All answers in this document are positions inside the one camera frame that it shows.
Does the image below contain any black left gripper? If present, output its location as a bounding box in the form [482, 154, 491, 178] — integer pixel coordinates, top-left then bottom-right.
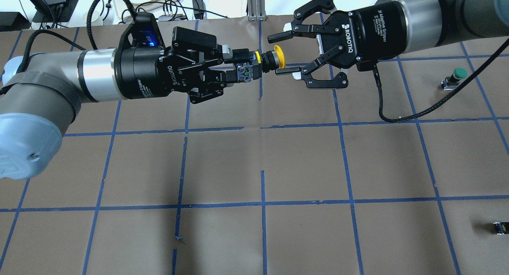
[113, 27, 252, 104]

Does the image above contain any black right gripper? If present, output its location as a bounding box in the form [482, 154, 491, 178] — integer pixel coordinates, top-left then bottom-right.
[267, 0, 408, 89]

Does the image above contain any yellow push button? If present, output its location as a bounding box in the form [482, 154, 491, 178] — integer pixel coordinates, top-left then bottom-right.
[234, 45, 286, 83]

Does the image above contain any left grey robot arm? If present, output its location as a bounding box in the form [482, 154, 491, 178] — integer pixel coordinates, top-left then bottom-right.
[0, 24, 260, 180]

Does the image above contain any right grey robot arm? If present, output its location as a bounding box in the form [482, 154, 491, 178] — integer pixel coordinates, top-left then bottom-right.
[268, 0, 509, 89]

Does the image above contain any green push button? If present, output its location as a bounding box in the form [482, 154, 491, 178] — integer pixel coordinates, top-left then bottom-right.
[440, 68, 468, 91]

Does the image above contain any black power adapter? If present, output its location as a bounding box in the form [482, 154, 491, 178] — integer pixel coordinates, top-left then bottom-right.
[192, 0, 205, 19]

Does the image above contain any black box on desk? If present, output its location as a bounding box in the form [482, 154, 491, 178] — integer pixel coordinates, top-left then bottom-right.
[29, 0, 79, 24]

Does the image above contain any small black contact block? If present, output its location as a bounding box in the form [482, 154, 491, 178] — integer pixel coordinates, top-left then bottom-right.
[492, 221, 509, 235]

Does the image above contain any aluminium profile post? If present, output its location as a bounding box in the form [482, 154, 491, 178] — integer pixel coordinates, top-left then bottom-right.
[247, 0, 267, 22]

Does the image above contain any black cable bundle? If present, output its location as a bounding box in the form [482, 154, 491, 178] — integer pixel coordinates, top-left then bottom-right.
[159, 0, 229, 22]

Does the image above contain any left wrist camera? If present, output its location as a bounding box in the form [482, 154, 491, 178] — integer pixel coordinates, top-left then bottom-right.
[119, 12, 166, 49]

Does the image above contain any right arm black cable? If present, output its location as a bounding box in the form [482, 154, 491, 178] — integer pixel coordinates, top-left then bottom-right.
[372, 37, 509, 124]

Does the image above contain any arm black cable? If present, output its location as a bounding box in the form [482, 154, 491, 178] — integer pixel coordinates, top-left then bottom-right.
[372, 37, 509, 124]
[0, 0, 138, 95]

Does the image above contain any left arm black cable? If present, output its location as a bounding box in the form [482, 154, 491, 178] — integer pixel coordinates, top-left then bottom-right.
[0, 0, 138, 95]

